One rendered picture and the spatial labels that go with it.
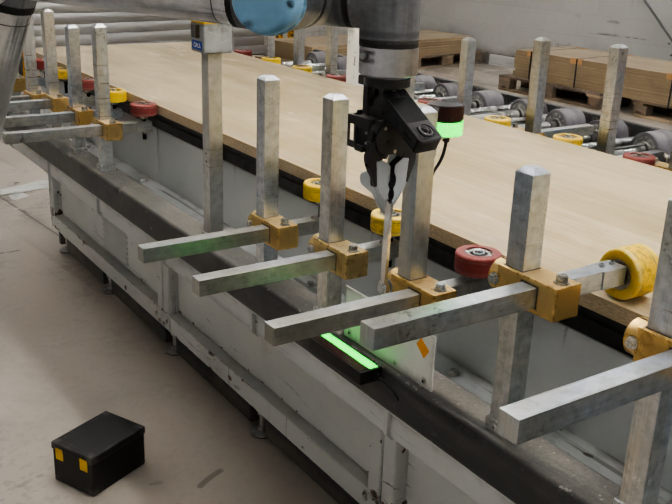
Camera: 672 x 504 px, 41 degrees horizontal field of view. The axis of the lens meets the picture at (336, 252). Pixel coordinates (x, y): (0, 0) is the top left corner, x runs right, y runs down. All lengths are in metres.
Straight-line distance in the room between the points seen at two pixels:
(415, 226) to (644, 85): 6.72
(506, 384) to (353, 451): 0.97
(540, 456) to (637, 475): 0.19
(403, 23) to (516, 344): 0.50
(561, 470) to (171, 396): 1.80
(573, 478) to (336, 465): 1.06
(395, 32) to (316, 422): 1.33
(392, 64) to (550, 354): 0.59
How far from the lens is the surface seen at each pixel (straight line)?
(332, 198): 1.68
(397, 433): 1.69
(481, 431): 1.43
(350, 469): 2.29
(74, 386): 3.06
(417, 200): 1.47
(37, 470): 2.66
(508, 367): 1.37
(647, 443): 1.23
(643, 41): 9.67
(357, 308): 1.41
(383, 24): 1.34
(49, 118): 2.97
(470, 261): 1.53
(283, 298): 1.86
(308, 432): 2.43
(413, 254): 1.50
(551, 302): 1.26
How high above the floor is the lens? 1.42
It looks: 20 degrees down
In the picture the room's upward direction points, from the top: 2 degrees clockwise
